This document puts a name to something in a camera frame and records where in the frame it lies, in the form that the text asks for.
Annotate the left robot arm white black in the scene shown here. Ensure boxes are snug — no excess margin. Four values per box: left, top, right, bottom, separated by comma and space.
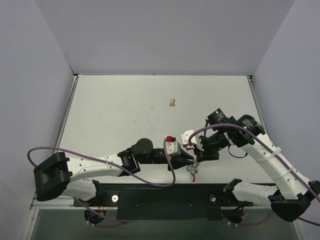
33, 136, 194, 206

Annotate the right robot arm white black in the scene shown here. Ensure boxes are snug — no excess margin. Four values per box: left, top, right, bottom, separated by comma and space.
185, 109, 320, 222

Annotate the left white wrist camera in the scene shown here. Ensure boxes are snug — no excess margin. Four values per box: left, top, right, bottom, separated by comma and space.
163, 136, 182, 158

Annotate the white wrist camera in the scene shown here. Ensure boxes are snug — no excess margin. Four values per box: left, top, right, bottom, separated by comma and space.
163, 136, 182, 158
180, 129, 203, 151

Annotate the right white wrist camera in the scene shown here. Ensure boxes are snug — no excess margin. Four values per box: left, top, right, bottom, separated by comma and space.
180, 129, 203, 151

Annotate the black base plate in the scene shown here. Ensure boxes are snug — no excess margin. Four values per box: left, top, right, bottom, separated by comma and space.
85, 183, 253, 221

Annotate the aluminium frame rail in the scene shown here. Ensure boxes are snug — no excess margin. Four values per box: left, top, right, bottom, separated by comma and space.
32, 182, 284, 209

